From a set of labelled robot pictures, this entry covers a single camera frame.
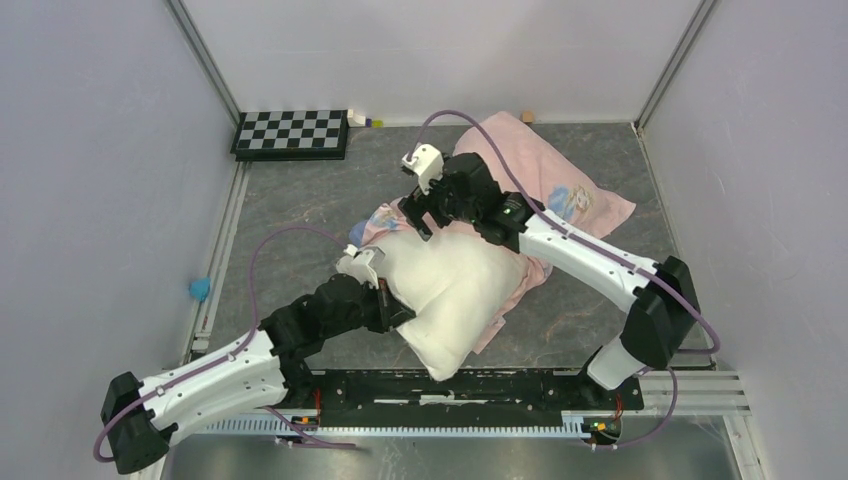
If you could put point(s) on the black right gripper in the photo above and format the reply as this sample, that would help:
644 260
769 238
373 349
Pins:
416 205

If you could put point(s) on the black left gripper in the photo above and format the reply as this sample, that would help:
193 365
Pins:
390 311

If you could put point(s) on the blue and pink printed pillowcase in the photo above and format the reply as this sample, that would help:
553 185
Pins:
509 147

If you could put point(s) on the white pillow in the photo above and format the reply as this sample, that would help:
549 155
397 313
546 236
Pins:
460 287

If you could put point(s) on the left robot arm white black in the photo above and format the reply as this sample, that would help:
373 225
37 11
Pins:
143 418

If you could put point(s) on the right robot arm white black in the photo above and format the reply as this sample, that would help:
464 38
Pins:
657 298

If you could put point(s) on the small white block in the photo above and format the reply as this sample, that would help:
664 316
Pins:
356 119

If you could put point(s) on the small blue object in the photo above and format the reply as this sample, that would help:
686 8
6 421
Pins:
199 289

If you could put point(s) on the black white checkerboard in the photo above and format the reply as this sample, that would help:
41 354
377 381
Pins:
298 135

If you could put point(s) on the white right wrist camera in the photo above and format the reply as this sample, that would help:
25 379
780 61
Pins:
426 163

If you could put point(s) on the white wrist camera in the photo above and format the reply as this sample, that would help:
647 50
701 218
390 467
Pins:
426 163
361 263

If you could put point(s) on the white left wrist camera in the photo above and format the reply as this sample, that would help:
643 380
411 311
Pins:
361 263

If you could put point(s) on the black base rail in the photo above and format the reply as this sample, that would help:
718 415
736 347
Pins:
532 397

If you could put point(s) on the white toothed cable duct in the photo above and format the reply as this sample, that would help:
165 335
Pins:
264 423

